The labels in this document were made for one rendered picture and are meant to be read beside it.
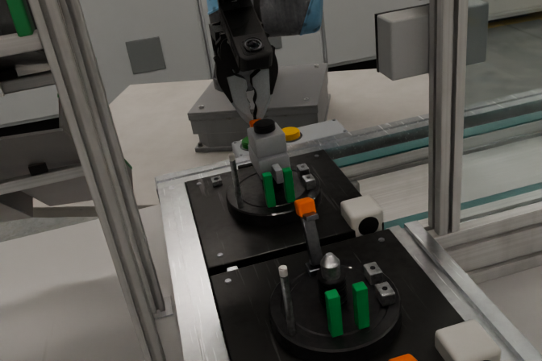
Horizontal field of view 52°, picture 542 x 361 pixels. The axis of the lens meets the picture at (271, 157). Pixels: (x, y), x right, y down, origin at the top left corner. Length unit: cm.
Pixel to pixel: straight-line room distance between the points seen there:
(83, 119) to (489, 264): 58
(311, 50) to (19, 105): 198
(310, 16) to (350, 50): 278
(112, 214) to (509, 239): 52
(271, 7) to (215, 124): 28
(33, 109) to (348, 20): 219
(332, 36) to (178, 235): 323
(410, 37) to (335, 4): 326
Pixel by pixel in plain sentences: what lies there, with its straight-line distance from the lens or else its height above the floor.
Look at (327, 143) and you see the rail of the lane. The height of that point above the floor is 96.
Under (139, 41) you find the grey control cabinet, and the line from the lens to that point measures 378.
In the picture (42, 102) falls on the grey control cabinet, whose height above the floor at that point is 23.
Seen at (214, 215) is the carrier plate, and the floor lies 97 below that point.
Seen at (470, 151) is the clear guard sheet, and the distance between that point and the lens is 73.
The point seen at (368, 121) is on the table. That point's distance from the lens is 131.
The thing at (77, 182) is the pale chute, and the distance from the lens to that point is 81.
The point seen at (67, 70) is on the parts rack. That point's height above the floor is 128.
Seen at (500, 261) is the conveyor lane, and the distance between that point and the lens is 83.
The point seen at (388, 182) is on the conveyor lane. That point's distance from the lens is 95.
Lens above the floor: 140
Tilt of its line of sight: 27 degrees down
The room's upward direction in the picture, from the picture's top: 8 degrees counter-clockwise
